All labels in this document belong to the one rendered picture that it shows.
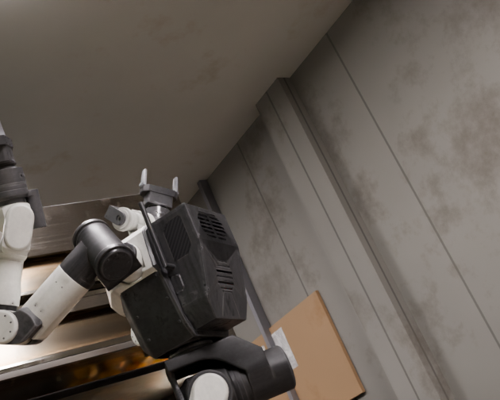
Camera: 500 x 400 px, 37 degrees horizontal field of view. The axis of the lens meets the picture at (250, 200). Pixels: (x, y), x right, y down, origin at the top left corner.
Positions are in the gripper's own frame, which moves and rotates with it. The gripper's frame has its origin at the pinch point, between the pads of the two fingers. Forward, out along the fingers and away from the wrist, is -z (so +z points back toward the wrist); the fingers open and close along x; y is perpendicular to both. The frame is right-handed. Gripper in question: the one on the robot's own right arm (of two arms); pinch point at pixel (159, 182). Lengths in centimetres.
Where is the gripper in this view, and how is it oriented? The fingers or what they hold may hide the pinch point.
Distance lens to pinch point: 244.9
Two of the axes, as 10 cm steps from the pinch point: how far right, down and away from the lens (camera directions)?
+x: -8.8, -2.4, -4.2
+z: -0.1, 8.8, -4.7
